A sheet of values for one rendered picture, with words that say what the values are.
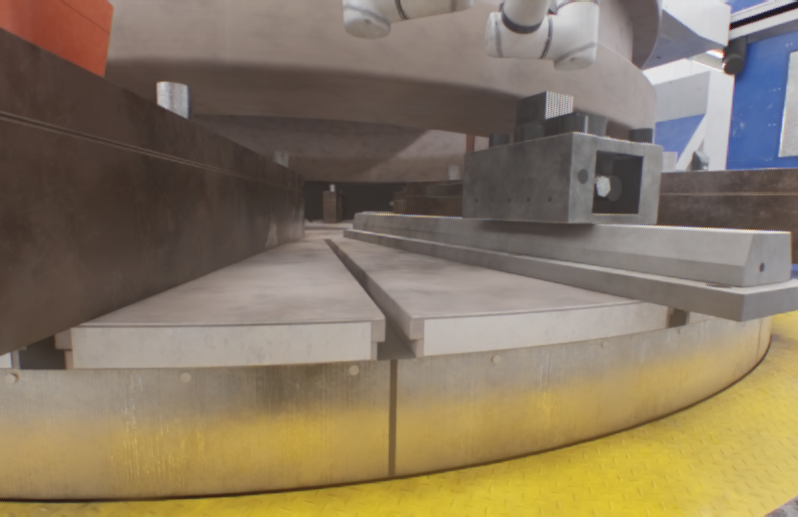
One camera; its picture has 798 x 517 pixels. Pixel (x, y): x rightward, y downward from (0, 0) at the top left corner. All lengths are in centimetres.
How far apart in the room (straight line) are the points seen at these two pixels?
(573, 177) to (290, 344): 74
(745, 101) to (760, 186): 351
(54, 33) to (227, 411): 60
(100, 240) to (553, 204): 94
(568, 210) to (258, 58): 89
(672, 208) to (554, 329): 147
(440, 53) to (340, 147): 451
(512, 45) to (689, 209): 143
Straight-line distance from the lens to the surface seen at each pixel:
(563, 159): 108
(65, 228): 72
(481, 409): 84
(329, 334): 68
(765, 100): 560
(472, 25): 143
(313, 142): 580
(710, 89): 707
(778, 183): 222
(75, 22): 82
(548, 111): 133
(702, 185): 222
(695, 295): 92
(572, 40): 103
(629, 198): 128
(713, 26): 544
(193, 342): 71
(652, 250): 103
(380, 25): 83
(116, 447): 86
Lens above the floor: 49
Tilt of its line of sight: 7 degrees down
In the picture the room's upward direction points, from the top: 1 degrees clockwise
